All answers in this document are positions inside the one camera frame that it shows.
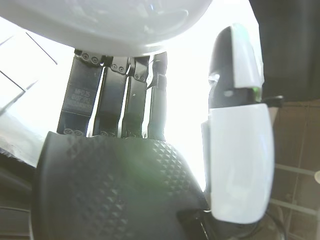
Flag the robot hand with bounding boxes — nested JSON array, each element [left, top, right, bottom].
[[34, 23, 285, 240]]

